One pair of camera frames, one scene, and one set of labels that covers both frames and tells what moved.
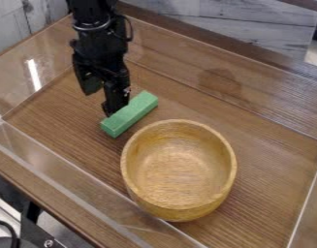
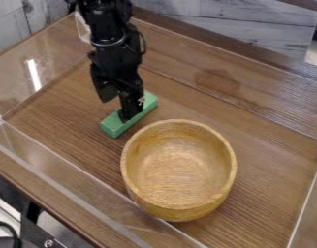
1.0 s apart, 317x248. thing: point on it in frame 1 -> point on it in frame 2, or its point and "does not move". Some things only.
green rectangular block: [138, 106] does not move
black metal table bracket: [33, 236] does not move
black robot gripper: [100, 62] -> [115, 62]
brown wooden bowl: [178, 170] does not move
